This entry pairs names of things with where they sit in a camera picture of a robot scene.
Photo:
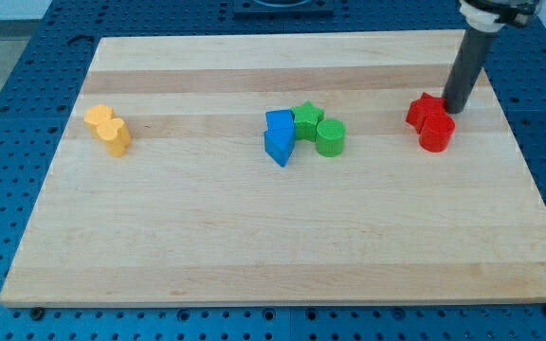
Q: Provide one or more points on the red cylinder block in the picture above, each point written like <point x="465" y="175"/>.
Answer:
<point x="436" y="132"/>

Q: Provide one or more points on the blue triangular block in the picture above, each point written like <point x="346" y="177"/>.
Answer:
<point x="279" y="144"/>

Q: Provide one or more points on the green cylinder block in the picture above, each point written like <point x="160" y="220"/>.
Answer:
<point x="330" y="137"/>

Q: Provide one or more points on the yellow hexagon block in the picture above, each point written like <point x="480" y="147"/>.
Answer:
<point x="95" y="115"/>

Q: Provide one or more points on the green star block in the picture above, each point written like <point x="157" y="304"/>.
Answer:
<point x="307" y="117"/>

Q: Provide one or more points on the blue cube block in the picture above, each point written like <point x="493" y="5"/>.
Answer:
<point x="279" y="119"/>

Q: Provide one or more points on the red star block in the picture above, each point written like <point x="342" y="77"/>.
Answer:
<point x="420" y="109"/>

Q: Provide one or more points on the light wooden board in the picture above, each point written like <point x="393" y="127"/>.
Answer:
<point x="196" y="213"/>

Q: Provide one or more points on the yellow heart block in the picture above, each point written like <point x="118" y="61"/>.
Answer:
<point x="115" y="136"/>

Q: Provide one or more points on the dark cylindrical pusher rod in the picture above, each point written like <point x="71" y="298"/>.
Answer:
<point x="466" y="68"/>

